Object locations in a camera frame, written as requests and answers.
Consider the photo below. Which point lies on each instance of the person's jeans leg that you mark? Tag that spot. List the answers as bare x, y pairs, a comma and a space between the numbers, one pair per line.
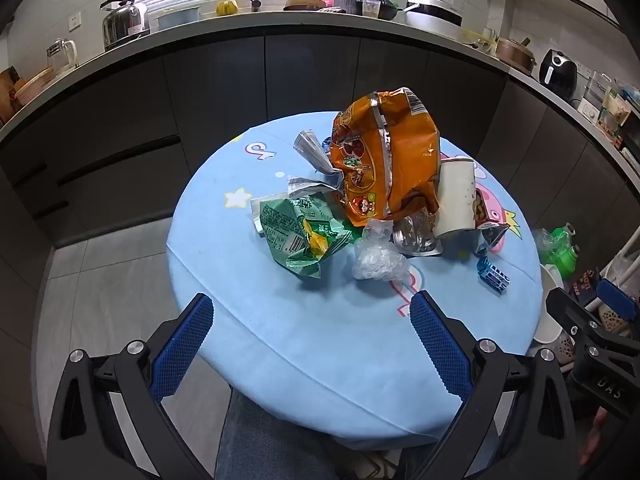
260, 445

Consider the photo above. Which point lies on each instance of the silver printed wrapper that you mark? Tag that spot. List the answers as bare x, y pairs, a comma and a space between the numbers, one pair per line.
312, 150
310, 186

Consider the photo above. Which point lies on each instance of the green snack wrapper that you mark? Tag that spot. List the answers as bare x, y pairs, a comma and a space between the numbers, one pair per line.
285, 225

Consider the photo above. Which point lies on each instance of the yellow round object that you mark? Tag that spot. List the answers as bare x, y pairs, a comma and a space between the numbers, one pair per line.
226, 8

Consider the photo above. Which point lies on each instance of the steel kettle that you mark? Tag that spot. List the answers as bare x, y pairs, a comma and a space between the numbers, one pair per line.
122, 22

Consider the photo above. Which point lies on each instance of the white plastic stool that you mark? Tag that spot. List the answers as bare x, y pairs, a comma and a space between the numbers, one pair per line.
547, 305

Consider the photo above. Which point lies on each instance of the wooden bowl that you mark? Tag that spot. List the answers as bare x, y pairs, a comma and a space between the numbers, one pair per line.
305, 3

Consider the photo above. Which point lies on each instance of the person's right hand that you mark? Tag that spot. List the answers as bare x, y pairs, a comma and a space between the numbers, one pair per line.
592, 440

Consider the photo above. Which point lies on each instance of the dark clay pot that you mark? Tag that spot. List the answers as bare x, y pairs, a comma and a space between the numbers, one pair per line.
385, 5

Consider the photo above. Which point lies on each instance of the white perforated basket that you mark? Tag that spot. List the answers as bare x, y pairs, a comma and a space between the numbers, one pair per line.
564, 349

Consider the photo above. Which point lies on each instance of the brown wooden pot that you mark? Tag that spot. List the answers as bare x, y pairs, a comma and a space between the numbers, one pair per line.
515, 55

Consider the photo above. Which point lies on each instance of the dark kitchen cabinet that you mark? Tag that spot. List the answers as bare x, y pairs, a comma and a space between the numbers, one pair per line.
225, 75

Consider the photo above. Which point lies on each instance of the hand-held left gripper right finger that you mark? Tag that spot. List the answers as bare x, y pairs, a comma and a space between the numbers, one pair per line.
440, 350

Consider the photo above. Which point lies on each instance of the glass pitcher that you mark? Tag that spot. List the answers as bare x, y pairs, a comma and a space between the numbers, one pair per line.
62, 57

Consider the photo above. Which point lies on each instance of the green plastic bottles bag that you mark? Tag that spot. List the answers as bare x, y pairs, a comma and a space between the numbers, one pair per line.
560, 250

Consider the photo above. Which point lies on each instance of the light blue basin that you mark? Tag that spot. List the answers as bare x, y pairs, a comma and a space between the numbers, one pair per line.
177, 17

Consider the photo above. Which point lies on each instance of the black air fryer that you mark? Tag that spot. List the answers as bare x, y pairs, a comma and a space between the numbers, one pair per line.
557, 74

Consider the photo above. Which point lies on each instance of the wooden cutting boards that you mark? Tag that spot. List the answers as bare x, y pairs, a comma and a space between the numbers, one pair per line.
20, 92

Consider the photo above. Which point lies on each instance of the blue cartoon printed tablecloth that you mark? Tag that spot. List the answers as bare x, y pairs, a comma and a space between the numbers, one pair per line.
300, 335

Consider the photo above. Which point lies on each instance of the small blue striped pack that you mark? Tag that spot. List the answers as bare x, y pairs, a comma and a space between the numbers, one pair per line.
492, 276

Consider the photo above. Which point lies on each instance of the clear plastic wrap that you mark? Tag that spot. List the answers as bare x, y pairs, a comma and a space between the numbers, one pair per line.
375, 260

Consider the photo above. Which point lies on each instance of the clear plastic cup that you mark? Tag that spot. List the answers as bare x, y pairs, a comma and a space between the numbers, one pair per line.
370, 8

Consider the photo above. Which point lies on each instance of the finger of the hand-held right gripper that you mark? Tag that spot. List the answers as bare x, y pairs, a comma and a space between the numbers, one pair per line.
567, 307
617, 302

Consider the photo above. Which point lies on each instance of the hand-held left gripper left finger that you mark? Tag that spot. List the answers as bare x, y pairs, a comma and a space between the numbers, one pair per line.
185, 345

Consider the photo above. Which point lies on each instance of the orange snack bag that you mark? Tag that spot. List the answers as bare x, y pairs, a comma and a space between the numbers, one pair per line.
400, 160

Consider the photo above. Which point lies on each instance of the white paper cup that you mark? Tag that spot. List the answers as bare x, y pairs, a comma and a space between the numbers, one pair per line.
455, 195

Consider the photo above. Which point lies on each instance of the white rice cooker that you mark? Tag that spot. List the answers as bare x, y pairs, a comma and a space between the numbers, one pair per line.
432, 17

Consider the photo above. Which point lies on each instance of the dark blue foil wrapper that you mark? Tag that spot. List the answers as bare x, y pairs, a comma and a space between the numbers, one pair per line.
492, 237

